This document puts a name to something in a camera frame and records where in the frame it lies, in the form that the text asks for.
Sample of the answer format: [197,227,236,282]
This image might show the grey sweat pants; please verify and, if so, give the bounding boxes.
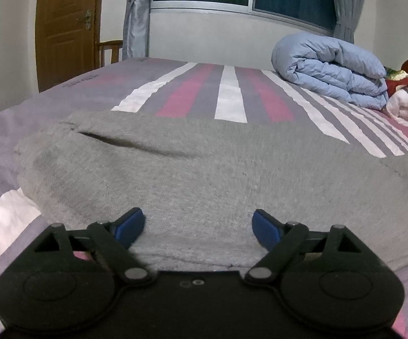
[14,111,408,270]

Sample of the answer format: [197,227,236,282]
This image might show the striped purple pink bedsheet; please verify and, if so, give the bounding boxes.
[0,58,408,332]

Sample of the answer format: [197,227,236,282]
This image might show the folded light blue duvet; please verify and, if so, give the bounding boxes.
[271,32,388,110]

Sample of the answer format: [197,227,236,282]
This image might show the red folded cloth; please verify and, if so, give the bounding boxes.
[385,77,408,105]

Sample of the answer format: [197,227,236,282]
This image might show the wooden chair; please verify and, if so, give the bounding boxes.
[95,40,123,68]

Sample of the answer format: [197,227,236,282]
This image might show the brown wooden door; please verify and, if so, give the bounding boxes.
[35,0,102,92]

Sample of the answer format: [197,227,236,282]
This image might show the grey curtain left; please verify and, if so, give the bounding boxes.
[123,0,151,60]

